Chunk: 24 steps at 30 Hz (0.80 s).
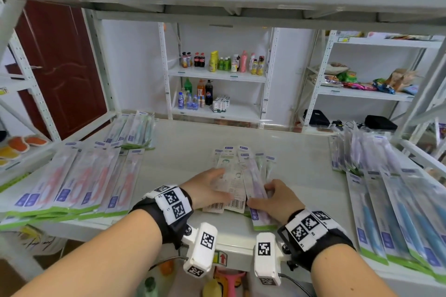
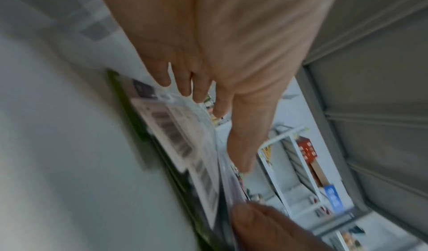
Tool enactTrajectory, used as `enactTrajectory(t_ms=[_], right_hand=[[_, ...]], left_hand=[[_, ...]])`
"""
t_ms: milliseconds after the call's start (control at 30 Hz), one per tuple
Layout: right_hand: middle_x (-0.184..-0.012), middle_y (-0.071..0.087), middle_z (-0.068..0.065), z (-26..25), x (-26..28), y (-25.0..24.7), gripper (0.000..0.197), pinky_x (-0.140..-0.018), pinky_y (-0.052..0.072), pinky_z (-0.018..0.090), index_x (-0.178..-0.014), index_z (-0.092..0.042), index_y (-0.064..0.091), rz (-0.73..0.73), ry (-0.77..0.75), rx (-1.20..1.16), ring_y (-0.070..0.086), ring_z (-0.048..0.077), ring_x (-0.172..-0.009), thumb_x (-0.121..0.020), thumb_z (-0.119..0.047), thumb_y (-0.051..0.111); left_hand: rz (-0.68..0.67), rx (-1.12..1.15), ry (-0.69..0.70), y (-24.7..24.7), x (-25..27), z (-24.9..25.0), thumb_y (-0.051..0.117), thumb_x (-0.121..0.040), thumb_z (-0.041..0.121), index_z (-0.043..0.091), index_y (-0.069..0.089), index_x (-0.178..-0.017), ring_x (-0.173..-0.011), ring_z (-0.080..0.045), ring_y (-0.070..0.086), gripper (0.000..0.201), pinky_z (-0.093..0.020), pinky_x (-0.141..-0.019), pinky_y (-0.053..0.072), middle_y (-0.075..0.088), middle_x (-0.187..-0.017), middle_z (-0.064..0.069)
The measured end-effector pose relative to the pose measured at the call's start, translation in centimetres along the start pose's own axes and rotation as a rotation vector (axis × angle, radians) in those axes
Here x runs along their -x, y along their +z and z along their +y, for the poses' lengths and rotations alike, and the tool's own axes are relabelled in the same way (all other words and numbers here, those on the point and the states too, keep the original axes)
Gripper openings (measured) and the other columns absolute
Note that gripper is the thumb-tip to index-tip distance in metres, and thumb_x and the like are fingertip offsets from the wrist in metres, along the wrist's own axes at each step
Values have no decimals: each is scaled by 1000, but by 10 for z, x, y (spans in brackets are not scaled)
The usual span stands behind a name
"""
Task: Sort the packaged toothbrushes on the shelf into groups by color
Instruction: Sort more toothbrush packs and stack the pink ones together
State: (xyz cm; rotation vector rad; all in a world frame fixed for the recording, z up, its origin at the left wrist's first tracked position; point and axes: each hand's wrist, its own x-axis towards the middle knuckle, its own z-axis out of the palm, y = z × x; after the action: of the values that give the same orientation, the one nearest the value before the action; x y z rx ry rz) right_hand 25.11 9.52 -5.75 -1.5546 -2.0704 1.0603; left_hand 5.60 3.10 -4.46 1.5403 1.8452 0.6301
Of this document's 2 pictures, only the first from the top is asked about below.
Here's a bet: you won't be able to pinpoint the black pouch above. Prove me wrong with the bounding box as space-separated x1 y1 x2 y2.
303 109 331 128

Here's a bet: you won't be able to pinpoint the white stationery rack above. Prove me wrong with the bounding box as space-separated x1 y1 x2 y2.
0 28 63 189

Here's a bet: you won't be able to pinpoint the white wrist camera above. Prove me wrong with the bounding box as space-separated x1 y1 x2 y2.
253 232 292 287
183 222 218 278

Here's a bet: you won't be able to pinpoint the black wrist strap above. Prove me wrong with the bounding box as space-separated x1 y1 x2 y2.
277 208 356 271
129 184 194 251

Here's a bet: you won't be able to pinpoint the white snack shelving unit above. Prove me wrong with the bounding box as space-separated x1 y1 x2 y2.
301 30 446 134

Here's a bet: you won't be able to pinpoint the small black box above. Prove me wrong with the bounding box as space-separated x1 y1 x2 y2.
364 115 398 131

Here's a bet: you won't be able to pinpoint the black right camera cable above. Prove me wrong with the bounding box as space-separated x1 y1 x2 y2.
278 272 313 297

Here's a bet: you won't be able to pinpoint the black left camera cable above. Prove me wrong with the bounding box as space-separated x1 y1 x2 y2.
150 256 189 271

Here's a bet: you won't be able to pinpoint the red-brown wooden door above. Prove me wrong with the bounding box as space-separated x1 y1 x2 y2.
5 0 108 141

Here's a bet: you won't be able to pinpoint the black camera cable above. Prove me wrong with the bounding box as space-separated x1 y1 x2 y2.
150 256 189 271
278 272 313 297

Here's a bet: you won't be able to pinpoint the pink plastic scraper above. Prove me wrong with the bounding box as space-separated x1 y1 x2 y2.
214 269 246 297

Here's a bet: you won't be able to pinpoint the white drinks shelving unit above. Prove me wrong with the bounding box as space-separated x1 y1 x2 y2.
158 21 279 123

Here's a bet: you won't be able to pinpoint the cluster of water and soda bottles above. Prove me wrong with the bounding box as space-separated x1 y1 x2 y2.
177 77 214 111

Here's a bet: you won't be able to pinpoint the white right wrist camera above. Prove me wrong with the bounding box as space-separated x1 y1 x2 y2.
253 232 292 287

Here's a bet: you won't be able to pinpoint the row of purple toothbrush packets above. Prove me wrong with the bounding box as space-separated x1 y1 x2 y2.
329 126 401 175

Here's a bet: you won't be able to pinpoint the person's left hand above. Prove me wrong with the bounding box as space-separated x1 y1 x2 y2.
179 168 235 211

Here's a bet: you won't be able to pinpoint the pile of mixed toothbrush packets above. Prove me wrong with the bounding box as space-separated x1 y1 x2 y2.
202 145 279 216

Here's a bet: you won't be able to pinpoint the purple toothbrush packet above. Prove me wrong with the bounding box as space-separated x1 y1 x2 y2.
239 154 278 232

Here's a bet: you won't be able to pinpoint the small green bottle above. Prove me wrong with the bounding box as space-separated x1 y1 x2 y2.
144 276 158 297

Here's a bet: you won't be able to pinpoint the white metal shelf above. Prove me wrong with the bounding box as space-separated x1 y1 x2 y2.
0 0 446 297

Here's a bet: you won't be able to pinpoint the pile of snack packets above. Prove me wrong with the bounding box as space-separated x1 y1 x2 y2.
322 62 419 96

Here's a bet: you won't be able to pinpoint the yellow and orange shoes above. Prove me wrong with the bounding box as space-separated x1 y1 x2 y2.
0 135 48 167

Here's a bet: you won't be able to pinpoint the cluster of small white cartons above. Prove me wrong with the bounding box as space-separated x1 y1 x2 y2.
212 95 230 114

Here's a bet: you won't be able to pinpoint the cartoon print bag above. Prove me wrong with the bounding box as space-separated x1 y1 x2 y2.
19 225 67 256

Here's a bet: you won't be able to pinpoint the person's left forearm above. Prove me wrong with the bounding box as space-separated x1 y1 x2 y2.
10 209 163 297

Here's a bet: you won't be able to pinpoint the yellow plastic bottle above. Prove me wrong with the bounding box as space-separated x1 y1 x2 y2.
203 279 223 297

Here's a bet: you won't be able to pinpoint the row of blue toothbrush packets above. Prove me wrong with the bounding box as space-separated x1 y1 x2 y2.
345 164 446 284

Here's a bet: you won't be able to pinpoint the row of colourful bottles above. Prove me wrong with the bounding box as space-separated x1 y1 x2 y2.
180 50 267 77

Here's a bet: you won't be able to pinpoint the person's right hand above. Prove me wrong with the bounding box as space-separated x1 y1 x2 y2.
246 179 307 226

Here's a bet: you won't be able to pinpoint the black right wrist strap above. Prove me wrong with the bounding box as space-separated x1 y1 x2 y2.
277 208 356 271

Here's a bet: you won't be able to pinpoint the black left wrist strap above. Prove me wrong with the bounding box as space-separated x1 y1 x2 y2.
129 184 194 251

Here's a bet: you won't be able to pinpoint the row of pink toothbrush packets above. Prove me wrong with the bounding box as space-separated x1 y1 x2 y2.
0 147 145 231

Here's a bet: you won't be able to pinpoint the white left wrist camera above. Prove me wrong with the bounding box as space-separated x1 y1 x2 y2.
183 222 218 278

